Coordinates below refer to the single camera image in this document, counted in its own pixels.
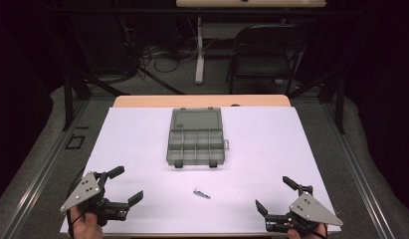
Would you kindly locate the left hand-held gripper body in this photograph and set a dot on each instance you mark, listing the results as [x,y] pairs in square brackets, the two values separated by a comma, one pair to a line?
[82,192]

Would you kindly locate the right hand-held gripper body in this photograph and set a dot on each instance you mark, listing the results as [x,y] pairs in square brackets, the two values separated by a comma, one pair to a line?
[311,210]

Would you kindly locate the small silver metal part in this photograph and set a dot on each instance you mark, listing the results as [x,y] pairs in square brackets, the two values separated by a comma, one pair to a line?
[202,193]

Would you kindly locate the grey plastic compartment box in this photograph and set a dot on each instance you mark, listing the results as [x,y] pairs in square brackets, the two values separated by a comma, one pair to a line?
[195,146]

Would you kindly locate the person's right hand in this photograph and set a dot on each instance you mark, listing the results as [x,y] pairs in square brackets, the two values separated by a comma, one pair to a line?
[300,235]

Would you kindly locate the person's left hand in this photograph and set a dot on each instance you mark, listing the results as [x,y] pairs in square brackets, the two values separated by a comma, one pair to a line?
[87,229]

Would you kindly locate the black metal stand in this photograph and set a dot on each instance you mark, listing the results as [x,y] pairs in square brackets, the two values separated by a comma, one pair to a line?
[68,99]
[340,106]

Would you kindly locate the black folding chair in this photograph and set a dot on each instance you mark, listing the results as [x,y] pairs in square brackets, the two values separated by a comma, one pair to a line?
[268,63]

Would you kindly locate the white desk with leg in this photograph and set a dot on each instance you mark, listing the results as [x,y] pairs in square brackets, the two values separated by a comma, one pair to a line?
[200,59]

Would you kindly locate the aluminium floor rail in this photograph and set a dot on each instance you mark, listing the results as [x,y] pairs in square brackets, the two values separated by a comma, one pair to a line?
[39,179]
[354,179]

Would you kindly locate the black horizontal frame bar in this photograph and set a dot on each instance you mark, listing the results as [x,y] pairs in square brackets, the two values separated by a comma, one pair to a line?
[192,11]

